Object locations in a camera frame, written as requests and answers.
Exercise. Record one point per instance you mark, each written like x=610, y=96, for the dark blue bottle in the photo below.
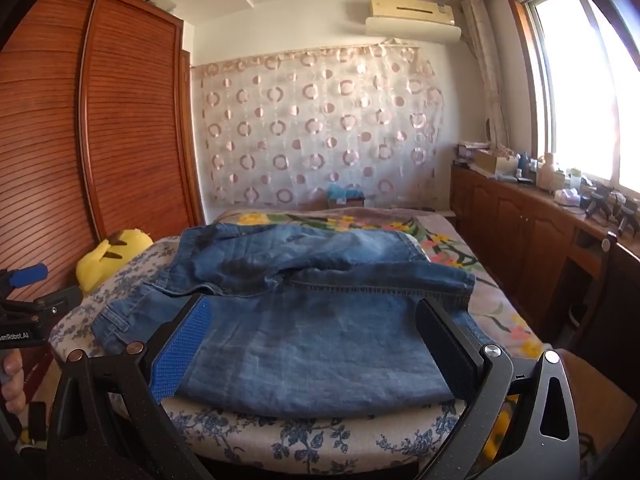
x=524, y=165

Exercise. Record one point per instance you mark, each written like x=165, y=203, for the colourful floral blanket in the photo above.
x=445, y=250

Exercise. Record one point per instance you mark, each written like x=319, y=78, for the sheer curtain with circles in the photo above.
x=310, y=125

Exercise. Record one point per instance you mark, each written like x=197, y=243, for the person's left hand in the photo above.
x=12, y=385

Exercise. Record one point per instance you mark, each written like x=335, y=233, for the pale patterned side curtain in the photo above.
x=487, y=70

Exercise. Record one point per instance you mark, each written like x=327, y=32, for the yellow plush toy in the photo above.
x=107, y=260

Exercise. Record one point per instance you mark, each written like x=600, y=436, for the box with blue cloth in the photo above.
x=345, y=195

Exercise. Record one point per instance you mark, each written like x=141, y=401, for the blue denim pants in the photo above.
x=310, y=340

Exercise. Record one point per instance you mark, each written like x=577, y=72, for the beige bottle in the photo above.
x=546, y=172

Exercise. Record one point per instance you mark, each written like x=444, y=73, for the black clamp device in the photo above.
x=595, y=202
x=627, y=215

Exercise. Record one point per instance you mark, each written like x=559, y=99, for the bright window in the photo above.
x=575, y=85

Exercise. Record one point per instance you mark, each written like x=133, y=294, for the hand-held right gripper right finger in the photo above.
x=445, y=355

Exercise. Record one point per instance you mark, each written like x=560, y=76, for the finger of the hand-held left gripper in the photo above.
x=30, y=275
x=57, y=302

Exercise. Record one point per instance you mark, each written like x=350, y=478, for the long wooden cabinet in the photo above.
x=515, y=225

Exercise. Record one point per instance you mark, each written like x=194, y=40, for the dark wooden chair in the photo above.
x=607, y=260

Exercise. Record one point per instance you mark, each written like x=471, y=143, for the open cardboard box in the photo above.
x=492, y=162

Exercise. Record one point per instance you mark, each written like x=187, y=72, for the grey box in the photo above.
x=161, y=2

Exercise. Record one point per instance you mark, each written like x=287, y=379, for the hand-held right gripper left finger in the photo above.
x=182, y=347

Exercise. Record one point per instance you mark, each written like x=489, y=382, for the white air conditioner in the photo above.
x=410, y=30

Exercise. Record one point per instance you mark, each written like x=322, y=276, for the brown wooden wardrobe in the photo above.
x=125, y=135

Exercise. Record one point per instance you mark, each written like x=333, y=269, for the floral bed mattress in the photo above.
x=300, y=440

